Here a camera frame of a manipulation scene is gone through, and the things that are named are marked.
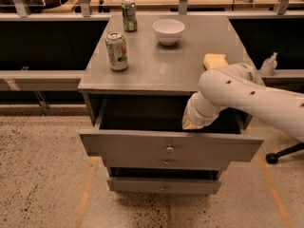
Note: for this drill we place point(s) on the green soda can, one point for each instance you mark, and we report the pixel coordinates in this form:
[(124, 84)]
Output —
[(129, 15)]

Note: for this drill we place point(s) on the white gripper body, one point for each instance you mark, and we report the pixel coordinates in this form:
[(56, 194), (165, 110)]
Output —
[(194, 114)]

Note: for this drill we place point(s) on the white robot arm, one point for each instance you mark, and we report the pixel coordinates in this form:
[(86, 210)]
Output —
[(240, 87)]

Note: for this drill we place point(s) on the grey top drawer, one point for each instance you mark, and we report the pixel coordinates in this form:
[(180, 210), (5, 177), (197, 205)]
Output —
[(150, 127)]

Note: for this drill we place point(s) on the yellow sponge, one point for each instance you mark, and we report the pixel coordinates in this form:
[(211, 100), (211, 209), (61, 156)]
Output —
[(212, 60)]

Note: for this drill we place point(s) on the clear sanitizer pump bottle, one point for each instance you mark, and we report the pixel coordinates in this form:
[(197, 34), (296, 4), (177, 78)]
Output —
[(269, 65)]

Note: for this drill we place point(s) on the grey middle drawer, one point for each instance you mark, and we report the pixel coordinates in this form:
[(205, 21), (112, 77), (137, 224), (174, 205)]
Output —
[(160, 163)]

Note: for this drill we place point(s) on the grey wooden drawer cabinet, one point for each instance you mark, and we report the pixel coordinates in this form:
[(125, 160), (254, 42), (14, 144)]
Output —
[(156, 70)]

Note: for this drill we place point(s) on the grey drawer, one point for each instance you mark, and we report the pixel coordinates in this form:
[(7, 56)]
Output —
[(150, 127), (160, 163), (168, 186)]

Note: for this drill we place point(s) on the black office chair base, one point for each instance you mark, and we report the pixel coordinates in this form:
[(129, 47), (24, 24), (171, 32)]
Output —
[(272, 158)]

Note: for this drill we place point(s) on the white soda can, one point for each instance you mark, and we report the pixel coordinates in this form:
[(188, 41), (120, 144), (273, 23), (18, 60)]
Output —
[(116, 48)]

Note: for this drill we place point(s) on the white ceramic bowl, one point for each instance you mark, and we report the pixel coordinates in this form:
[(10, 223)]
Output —
[(168, 31)]

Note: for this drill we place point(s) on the grey bottom drawer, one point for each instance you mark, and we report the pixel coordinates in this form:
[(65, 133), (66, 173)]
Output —
[(168, 186)]

